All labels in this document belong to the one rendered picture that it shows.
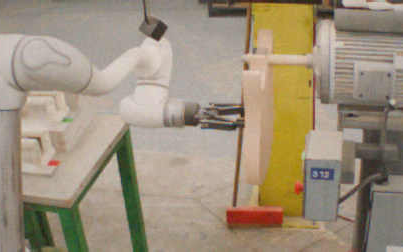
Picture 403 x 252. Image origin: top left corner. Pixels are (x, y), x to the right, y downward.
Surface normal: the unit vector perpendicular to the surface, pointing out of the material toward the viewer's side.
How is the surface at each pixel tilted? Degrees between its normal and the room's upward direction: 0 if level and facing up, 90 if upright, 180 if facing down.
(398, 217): 90
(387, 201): 90
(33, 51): 54
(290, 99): 90
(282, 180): 90
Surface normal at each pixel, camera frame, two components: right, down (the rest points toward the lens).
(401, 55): -0.24, -0.02
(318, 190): -0.23, 0.45
